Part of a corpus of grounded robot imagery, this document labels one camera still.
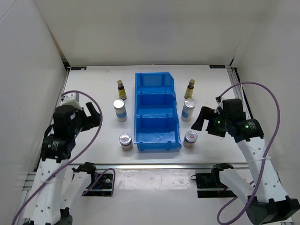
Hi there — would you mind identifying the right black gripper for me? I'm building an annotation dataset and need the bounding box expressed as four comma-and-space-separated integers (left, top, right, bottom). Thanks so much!
191, 106, 231, 137

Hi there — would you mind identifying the silver-lid blue-label jar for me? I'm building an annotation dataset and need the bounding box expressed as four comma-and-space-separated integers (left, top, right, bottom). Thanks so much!
180, 98, 196, 121
113, 99, 127, 122

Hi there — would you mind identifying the white-lid spice jar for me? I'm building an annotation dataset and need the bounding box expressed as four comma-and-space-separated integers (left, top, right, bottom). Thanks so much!
119, 133, 133, 151
183, 130, 198, 149

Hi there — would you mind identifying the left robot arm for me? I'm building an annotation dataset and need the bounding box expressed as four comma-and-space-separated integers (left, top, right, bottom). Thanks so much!
29, 100, 102, 225

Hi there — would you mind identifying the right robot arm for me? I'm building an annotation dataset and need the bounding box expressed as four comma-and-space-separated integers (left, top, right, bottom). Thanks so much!
192, 98, 300, 225

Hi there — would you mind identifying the right brown yellow-label bottle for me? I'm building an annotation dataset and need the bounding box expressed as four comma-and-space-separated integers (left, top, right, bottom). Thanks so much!
184, 79, 195, 99

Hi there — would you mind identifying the brown yellow-label bottle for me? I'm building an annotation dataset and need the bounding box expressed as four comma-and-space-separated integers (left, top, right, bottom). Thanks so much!
184, 79, 195, 99
117, 80, 127, 101

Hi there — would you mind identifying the left brown yellow-label bottle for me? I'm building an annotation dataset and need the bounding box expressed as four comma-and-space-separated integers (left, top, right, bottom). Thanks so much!
117, 80, 127, 101

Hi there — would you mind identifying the blue bin near compartment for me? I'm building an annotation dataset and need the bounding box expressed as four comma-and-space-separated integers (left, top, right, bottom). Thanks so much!
134, 116, 182, 152

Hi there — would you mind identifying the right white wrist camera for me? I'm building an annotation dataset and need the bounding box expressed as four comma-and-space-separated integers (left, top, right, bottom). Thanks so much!
215, 96, 224, 114

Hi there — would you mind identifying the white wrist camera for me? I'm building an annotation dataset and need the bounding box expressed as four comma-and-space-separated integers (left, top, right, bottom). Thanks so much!
61, 92, 82, 110
215, 96, 224, 114

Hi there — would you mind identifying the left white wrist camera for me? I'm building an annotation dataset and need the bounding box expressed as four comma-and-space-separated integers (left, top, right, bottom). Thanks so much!
61, 92, 82, 110

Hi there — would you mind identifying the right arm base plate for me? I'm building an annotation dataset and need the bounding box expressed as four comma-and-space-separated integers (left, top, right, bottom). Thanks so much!
190, 173, 236, 198

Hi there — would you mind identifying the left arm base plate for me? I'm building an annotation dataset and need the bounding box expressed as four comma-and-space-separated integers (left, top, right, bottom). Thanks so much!
82, 168, 116, 197

